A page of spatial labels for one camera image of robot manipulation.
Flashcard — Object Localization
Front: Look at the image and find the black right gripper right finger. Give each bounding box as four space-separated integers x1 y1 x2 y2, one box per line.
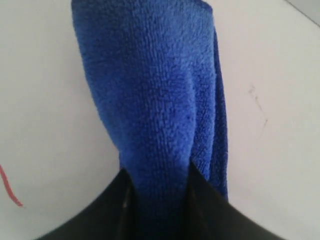
186 164 273 240

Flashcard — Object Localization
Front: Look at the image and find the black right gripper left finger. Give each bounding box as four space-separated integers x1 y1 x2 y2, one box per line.
38 169 136 240

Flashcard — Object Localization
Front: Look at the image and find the blue microfibre cloth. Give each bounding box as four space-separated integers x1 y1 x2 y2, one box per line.
70 0 230 202

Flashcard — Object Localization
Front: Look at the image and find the white board with aluminium frame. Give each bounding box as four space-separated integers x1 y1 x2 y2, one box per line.
0 0 320 240

